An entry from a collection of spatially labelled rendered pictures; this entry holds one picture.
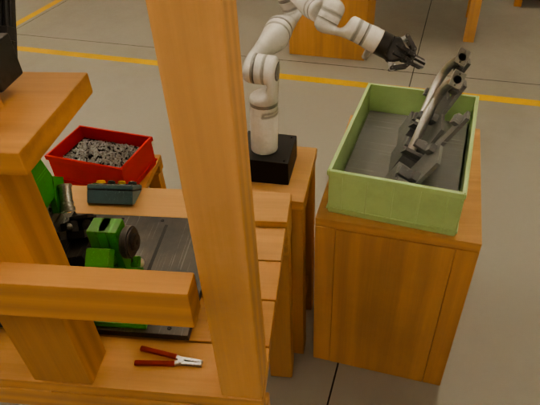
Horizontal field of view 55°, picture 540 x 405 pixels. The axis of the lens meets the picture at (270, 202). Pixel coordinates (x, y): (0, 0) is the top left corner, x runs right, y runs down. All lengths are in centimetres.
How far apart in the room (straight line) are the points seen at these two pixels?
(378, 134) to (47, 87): 136
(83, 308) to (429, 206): 106
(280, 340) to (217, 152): 140
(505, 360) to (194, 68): 203
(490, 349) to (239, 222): 181
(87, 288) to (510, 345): 195
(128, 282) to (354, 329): 133
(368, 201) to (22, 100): 109
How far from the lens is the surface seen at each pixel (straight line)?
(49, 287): 97
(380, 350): 218
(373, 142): 199
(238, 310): 96
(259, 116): 167
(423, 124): 181
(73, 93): 93
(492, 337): 252
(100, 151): 201
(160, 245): 152
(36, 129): 84
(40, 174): 149
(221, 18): 64
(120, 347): 135
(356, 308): 200
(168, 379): 126
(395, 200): 166
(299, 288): 200
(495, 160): 354
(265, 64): 160
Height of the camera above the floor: 193
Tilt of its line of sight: 40 degrees down
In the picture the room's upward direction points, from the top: 3 degrees counter-clockwise
